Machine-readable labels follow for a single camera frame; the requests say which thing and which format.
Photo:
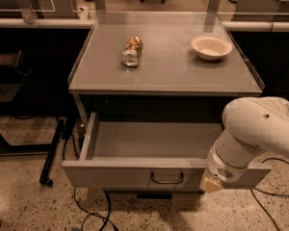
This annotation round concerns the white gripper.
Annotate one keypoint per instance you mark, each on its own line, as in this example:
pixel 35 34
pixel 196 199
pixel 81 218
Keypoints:
pixel 222 169

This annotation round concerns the grey top drawer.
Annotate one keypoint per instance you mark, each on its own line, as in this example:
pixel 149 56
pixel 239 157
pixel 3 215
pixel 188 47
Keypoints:
pixel 142 156

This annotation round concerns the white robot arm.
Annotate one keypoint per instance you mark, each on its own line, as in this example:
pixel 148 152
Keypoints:
pixel 251 126

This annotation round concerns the grey drawer cabinet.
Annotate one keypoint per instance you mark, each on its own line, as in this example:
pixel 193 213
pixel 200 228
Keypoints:
pixel 170 84

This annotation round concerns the white bowl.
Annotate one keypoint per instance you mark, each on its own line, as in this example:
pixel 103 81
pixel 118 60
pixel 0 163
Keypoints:
pixel 211 48

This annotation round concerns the crushed orange soda can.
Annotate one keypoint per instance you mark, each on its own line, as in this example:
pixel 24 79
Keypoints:
pixel 132 52

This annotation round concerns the black side table frame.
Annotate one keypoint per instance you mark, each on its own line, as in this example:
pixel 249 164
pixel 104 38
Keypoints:
pixel 12 78

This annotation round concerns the white horizontal rail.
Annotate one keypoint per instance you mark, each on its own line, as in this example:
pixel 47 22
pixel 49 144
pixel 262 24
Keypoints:
pixel 236 26

